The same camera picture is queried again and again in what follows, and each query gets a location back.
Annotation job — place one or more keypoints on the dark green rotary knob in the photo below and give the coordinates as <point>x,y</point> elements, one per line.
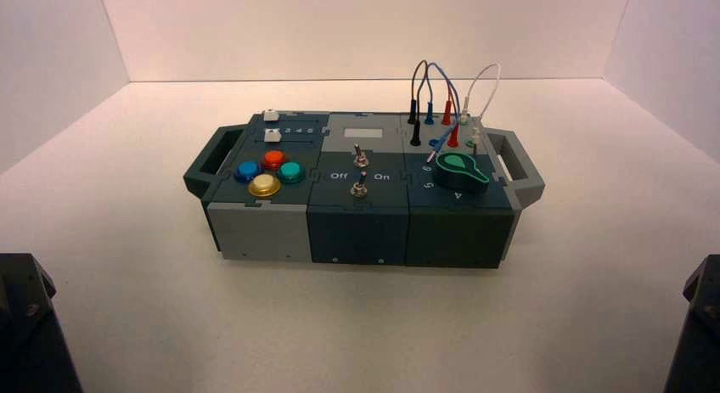
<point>455,172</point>

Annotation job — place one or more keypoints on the red push button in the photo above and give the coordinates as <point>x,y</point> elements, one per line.
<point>274,159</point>

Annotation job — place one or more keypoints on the blue push button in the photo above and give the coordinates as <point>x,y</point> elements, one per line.
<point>247,170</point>

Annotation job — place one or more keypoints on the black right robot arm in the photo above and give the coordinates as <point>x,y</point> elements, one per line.
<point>697,334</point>

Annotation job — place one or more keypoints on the white slider knob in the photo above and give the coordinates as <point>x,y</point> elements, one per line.
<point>271,115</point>
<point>272,135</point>

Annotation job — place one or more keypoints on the teal push button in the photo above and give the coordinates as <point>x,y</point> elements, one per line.
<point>291,171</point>

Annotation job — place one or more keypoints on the blue banana socket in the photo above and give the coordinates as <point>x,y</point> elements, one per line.
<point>434,143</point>

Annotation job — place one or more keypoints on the grey and green control box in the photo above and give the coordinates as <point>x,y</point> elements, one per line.
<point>360,227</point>

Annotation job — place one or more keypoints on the metal toggle switch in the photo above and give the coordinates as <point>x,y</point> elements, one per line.
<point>358,189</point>
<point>358,161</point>

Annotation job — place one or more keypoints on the yellow push button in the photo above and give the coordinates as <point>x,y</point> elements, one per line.
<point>264,184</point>

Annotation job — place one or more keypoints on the small grey display window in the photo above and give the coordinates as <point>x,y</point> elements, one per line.
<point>363,134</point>

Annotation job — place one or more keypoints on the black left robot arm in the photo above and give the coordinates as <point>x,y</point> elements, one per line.
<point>28,334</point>

